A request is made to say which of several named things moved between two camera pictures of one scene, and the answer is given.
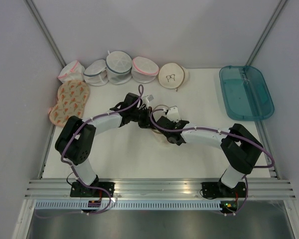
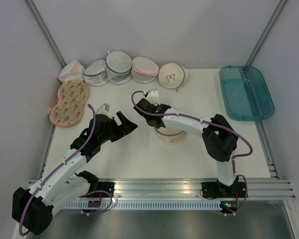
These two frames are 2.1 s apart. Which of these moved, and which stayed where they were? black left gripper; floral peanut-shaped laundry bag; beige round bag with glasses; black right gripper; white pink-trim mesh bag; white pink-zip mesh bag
Moved: black left gripper; black right gripper
Stayed: floral peanut-shaped laundry bag; beige round bag with glasses; white pink-trim mesh bag; white pink-zip mesh bag
